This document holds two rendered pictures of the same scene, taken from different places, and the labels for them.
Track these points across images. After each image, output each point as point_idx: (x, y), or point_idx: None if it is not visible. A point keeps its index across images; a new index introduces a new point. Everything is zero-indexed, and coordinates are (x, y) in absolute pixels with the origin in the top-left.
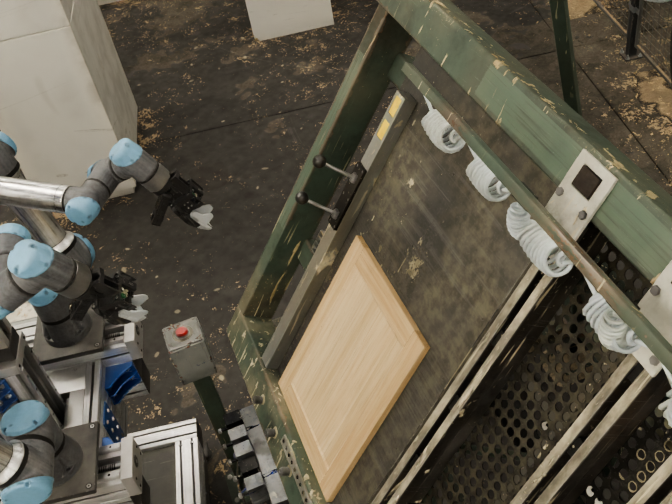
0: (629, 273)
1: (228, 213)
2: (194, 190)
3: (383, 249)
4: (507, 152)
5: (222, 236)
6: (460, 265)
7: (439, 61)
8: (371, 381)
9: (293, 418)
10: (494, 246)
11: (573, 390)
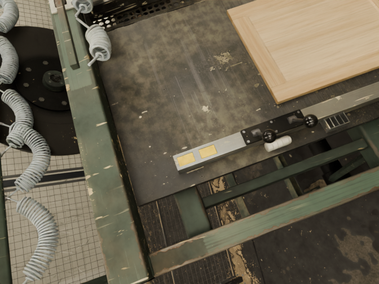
0: (290, 247)
1: None
2: None
3: (252, 82)
4: (119, 75)
5: None
6: (183, 40)
7: (105, 126)
8: (287, 10)
9: None
10: (154, 38)
11: (316, 176)
